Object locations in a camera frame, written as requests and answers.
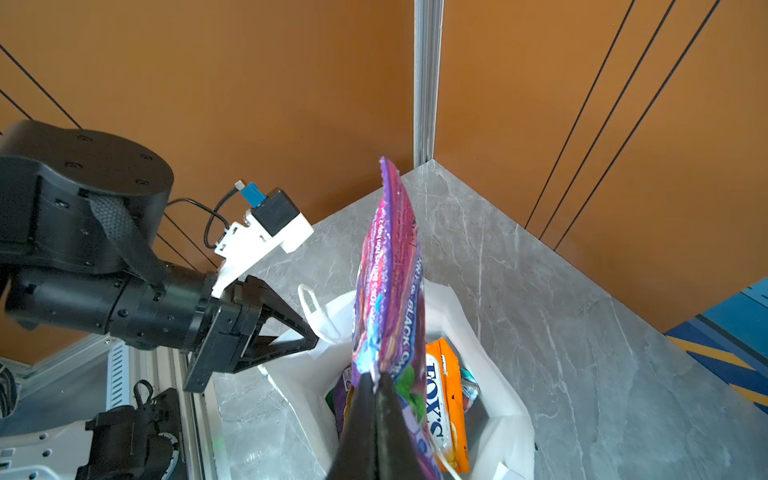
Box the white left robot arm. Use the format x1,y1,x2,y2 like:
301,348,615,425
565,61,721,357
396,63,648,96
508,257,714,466
1,120,318,479

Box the floral paper gift bag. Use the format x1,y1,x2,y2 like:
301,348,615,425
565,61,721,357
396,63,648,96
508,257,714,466
259,281,535,479

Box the teal Fox's mint candy bag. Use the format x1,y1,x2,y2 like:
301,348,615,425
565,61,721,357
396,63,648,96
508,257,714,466
459,367,480,412

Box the purple Fox's berries candy bag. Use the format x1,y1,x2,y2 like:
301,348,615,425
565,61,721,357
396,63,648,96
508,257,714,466
325,366,354,438

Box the left aluminium corner post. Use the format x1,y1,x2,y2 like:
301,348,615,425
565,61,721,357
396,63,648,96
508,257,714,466
413,0,445,167

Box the aluminium rail frame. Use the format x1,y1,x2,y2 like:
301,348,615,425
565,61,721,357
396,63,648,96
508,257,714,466
1,335,231,479

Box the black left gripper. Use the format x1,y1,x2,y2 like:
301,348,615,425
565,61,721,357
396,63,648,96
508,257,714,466
183,276,319,393

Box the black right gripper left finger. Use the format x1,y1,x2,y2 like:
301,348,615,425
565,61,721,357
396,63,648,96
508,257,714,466
326,373,379,480

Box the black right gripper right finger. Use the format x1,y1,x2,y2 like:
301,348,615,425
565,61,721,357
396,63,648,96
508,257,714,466
374,373,425,480

